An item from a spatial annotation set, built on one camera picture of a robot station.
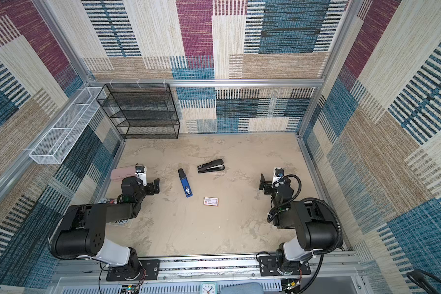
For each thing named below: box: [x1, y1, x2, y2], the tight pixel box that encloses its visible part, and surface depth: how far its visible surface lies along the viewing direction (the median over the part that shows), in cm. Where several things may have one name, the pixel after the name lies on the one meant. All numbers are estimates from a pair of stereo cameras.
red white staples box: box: [203, 197, 219, 207], surface depth 93 cm
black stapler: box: [197, 158, 225, 174], surface depth 104 cm
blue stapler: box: [177, 167, 193, 198], surface depth 98 cm
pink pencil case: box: [110, 165, 137, 181], surface depth 102 cm
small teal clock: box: [199, 281, 219, 294], surface depth 70 cm
